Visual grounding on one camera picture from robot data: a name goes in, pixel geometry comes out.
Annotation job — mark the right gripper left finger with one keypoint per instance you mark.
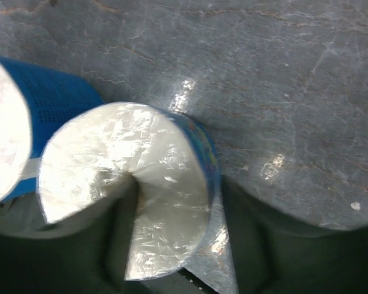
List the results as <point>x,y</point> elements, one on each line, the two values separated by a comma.
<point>86,252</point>

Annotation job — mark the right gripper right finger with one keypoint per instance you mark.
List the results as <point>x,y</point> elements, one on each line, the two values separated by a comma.
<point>273,252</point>

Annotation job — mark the blue roll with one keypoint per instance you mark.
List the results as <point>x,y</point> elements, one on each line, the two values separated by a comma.
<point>169,154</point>
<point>35,102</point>

